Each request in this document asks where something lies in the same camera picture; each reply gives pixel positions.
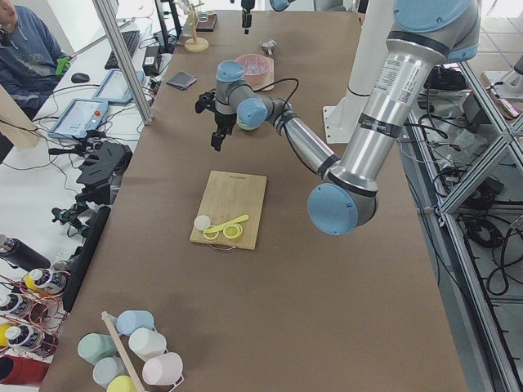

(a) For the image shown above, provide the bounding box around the bamboo cutting board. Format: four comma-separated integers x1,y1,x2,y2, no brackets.
190,171,266,250

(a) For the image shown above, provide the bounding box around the yellow plastic mug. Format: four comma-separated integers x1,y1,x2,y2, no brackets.
106,375,137,392

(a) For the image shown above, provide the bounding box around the seated person in blue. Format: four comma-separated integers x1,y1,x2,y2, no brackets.
1,1,66,118

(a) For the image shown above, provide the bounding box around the white plastic mug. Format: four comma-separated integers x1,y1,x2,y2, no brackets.
128,327,167,362

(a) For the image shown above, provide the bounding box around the lemon slice stack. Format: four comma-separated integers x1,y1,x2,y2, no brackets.
222,223,244,239

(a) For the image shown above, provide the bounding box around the black thermos bottle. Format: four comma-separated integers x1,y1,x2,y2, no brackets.
1,234,51,271

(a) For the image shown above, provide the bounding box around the pink plastic mug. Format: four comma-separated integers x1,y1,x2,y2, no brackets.
142,352,184,386

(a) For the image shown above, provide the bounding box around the wooden stand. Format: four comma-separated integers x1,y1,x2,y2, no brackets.
176,0,209,52

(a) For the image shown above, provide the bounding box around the pale blue plastic mug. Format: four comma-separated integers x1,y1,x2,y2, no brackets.
92,357,127,388

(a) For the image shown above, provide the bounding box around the steel ice scoop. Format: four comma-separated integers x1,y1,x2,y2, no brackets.
259,39,277,56

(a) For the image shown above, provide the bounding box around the dark tray with items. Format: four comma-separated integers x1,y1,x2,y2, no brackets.
196,13,217,32

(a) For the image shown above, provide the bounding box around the pink bowl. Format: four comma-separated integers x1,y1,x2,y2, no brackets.
235,54,274,86

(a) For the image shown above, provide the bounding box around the black camera stand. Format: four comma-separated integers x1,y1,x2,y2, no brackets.
48,139,132,238

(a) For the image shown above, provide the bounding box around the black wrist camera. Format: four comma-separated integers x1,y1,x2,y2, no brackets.
194,89,216,114

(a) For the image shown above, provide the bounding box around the aluminium frame rail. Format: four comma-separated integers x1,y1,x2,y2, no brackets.
399,53,522,391

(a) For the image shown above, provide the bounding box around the black power adapter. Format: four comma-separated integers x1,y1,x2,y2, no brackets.
142,46,162,76

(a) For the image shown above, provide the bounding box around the yellow plastic knife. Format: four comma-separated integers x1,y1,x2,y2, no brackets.
203,214,249,234

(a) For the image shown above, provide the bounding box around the lemon slice near bun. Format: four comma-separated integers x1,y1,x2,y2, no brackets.
203,231,220,241

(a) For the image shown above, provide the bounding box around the blue teach pendant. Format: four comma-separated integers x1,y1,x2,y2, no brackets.
92,69,132,105
47,98,109,140

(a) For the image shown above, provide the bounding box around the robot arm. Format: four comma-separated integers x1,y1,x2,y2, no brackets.
209,1,481,235

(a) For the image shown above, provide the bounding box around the mint green bowl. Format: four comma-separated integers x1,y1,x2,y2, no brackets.
236,120,259,131

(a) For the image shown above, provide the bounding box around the yellow sauce bottle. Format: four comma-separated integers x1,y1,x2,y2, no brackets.
25,269,68,295

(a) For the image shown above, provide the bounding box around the pile of clear ice cubes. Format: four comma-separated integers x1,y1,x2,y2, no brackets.
237,55,270,76

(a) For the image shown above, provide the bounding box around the black computer mouse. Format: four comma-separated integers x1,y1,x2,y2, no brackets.
70,73,90,84

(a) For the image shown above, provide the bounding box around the wooden mug tree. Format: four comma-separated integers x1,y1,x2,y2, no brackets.
101,311,145,392

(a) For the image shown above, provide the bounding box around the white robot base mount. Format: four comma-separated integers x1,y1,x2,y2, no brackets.
321,0,396,145

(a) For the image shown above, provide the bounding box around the white steamed bun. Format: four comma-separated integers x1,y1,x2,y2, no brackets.
193,215,212,231

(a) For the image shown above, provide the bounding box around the aluminium frame post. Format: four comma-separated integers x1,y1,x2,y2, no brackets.
92,0,153,126

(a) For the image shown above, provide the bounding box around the green plastic mug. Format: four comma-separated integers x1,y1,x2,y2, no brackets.
77,333,117,365

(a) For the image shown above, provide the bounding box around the near blue teach pendant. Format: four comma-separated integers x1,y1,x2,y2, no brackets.
47,98,109,140

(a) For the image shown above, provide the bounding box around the copper wire rack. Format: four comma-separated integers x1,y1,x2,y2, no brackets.
1,268,70,360

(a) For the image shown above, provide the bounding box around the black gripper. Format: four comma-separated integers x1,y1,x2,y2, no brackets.
211,111,237,151
241,0,254,34

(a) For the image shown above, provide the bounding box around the grey folded cloth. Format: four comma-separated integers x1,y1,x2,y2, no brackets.
167,70,198,91

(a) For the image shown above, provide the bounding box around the black keyboard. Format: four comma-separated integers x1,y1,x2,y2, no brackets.
104,29,141,70

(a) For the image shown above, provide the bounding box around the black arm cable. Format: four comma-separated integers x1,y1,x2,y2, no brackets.
248,77,300,111

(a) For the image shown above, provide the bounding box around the far blue teach pendant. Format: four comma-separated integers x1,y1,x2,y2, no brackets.
92,69,132,105

